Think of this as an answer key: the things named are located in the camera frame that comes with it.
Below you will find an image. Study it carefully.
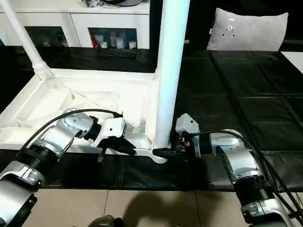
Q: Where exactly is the white plastic table top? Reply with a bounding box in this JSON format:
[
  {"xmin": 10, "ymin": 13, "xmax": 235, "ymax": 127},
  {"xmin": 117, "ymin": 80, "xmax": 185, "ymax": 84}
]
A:
[{"xmin": 0, "ymin": 67, "xmax": 171, "ymax": 164}]

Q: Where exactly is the white plastic table leg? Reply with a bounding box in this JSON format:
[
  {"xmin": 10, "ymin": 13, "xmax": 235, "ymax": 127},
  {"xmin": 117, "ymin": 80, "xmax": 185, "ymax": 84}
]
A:
[
  {"xmin": 152, "ymin": 0, "xmax": 192, "ymax": 152},
  {"xmin": 0, "ymin": 0, "xmax": 54, "ymax": 81}
]

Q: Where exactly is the dark robot left foot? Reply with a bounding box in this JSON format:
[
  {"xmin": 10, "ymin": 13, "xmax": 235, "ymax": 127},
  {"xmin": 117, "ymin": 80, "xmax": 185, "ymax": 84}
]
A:
[{"xmin": 90, "ymin": 215, "xmax": 124, "ymax": 227}]

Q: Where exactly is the black work mat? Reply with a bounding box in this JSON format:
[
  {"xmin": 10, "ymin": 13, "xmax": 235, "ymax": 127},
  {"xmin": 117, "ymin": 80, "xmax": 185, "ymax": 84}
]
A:
[{"xmin": 0, "ymin": 44, "xmax": 303, "ymax": 192}]

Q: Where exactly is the black box with gold label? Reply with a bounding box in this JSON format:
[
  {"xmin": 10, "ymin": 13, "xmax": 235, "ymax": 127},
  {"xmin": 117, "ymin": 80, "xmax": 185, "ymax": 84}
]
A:
[{"xmin": 149, "ymin": 0, "xmax": 220, "ymax": 52}]

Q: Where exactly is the white glass-door cabinet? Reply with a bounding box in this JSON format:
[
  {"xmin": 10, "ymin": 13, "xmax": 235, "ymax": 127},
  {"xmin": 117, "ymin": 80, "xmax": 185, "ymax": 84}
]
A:
[{"xmin": 0, "ymin": 0, "xmax": 151, "ymax": 50}]

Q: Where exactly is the grey cushion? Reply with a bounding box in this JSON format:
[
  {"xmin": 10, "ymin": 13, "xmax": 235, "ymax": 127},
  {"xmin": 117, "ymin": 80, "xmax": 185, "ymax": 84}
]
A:
[{"xmin": 205, "ymin": 7, "xmax": 290, "ymax": 52}]

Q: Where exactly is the dark round device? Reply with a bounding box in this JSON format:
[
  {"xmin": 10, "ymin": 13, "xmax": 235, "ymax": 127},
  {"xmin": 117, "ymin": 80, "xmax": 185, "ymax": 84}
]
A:
[{"xmin": 105, "ymin": 0, "xmax": 145, "ymax": 7}]

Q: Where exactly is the white flat board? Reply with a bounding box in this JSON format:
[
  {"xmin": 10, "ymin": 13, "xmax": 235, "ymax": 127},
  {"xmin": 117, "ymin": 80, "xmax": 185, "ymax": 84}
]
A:
[{"xmin": 281, "ymin": 51, "xmax": 303, "ymax": 73}]

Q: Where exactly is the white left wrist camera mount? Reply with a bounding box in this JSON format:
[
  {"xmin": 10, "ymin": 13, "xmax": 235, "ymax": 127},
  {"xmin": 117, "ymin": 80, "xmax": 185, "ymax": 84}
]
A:
[{"xmin": 90, "ymin": 117, "xmax": 128, "ymax": 149}]

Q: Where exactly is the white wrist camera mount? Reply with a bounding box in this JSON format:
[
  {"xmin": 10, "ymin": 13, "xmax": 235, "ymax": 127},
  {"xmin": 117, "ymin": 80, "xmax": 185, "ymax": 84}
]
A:
[
  {"xmin": 90, "ymin": 117, "xmax": 128, "ymax": 149},
  {"xmin": 176, "ymin": 113, "xmax": 202, "ymax": 159}
]

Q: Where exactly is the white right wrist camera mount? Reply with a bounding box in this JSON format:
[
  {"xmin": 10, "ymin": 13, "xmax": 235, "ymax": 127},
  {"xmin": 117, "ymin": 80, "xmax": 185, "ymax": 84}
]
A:
[{"xmin": 176, "ymin": 113, "xmax": 202, "ymax": 159}]

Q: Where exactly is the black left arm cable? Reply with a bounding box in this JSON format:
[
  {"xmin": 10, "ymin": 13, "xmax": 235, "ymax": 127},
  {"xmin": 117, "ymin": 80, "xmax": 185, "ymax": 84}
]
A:
[{"xmin": 22, "ymin": 108, "xmax": 124, "ymax": 152}]

